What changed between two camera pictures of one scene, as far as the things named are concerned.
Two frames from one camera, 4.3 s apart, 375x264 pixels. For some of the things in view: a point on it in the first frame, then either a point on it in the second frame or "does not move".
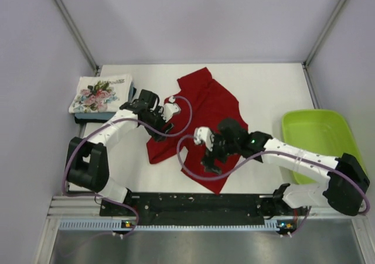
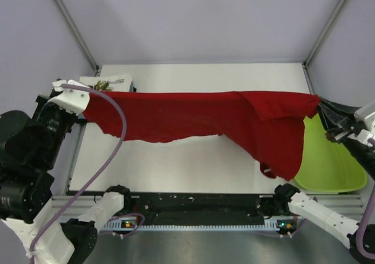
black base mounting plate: (187, 208) does not move
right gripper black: (210, 158) to (334, 117)
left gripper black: (157, 133) to (43, 103)
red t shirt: (199, 101) to (266, 125)
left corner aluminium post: (87, 50) does not move
